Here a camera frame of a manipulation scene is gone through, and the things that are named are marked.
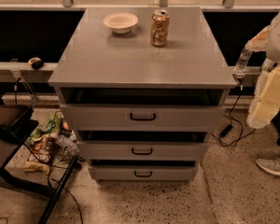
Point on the grey drawer cabinet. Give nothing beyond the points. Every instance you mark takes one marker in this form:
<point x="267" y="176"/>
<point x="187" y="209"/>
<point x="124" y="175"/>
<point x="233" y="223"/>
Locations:
<point x="102" y="68"/>

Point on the grey top drawer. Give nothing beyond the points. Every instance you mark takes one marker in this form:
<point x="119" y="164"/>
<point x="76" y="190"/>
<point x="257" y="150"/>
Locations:
<point x="172" y="118"/>

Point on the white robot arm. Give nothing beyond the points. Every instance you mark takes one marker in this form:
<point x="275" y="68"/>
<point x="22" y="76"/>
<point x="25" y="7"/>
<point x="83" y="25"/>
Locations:
<point x="266" y="102"/>

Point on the grey drawer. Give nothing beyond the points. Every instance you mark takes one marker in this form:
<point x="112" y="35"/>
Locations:
<point x="135" y="173"/>
<point x="142" y="151"/>
<point x="172" y="118"/>

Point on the white paper bowl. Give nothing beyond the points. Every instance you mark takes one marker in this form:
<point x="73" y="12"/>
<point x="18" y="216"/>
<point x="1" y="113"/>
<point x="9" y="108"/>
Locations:
<point x="121" y="22"/>

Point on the crushed plastic bottle on floor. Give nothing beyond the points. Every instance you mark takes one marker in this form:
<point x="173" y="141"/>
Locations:
<point x="69" y="149"/>

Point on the green snack bag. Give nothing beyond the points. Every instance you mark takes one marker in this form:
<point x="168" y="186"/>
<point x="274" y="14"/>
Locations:
<point x="52" y="128"/>

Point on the grey sneaker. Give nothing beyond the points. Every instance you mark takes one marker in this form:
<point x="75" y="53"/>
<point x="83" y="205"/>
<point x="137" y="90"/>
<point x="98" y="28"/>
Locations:
<point x="271" y="166"/>

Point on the brown chips bag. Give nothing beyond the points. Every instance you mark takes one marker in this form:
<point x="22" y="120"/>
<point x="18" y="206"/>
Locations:
<point x="41" y="155"/>

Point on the clear water bottle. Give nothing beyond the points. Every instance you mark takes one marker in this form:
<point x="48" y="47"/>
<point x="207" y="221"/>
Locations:
<point x="242" y="60"/>

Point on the gold soda can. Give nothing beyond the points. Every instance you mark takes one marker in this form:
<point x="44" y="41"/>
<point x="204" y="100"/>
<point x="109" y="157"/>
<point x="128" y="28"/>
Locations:
<point x="159" y="27"/>

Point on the grey bottom drawer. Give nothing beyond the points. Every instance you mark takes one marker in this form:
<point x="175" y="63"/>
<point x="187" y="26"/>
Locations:
<point x="135" y="173"/>

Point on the yellow black tape measure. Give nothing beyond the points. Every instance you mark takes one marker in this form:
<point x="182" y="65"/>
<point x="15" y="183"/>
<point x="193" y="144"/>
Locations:
<point x="36" y="63"/>

